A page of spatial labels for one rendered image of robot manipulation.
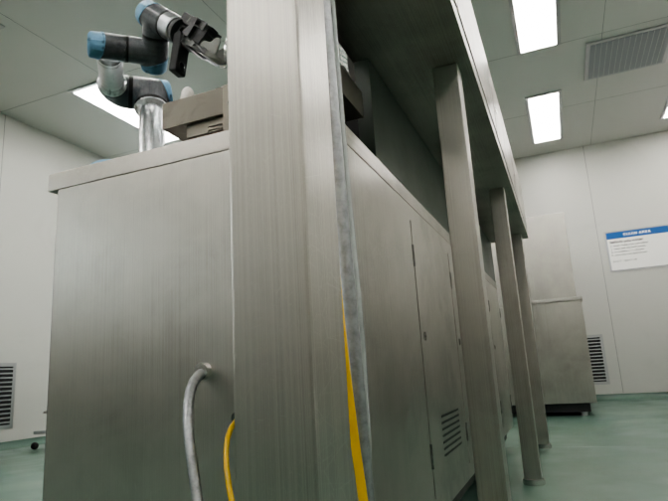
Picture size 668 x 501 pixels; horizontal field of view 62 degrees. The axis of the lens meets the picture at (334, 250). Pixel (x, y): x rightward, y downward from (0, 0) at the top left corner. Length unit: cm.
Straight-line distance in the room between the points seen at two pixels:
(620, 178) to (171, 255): 623
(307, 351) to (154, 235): 79
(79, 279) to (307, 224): 90
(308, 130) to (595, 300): 635
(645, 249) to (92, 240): 612
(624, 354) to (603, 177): 194
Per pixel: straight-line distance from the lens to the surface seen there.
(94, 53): 180
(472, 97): 159
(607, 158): 703
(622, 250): 677
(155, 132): 200
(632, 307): 671
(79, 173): 130
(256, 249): 38
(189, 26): 165
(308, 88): 42
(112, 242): 119
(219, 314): 101
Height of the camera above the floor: 44
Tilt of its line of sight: 12 degrees up
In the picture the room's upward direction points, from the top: 3 degrees counter-clockwise
